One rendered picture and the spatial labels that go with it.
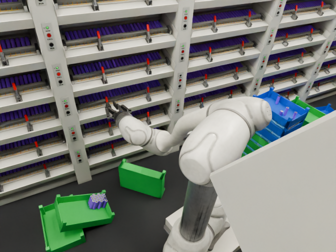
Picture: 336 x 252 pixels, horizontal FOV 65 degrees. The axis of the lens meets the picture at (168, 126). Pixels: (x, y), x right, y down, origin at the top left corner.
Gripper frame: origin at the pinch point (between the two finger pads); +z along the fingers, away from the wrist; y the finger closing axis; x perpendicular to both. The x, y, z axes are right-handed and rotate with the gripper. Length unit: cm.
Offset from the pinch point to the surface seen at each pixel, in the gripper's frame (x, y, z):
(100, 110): -6.8, -4.5, 12.5
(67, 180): -57, -34, 25
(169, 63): 14.4, 41.0, 9.0
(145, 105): -9.6, 23.5, 10.5
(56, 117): -4.6, -29.3, 13.3
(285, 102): -19, 113, -21
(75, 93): 9.0, -16.8, 6.2
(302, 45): 9, 155, 6
